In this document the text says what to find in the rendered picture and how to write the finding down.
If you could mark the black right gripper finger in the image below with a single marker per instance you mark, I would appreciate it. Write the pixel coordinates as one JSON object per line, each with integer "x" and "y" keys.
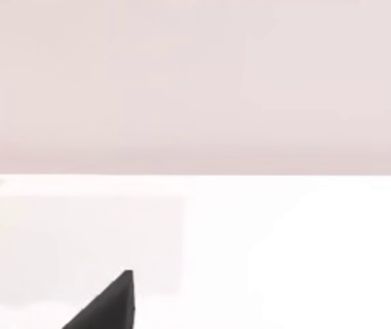
{"x": 113, "y": 305}

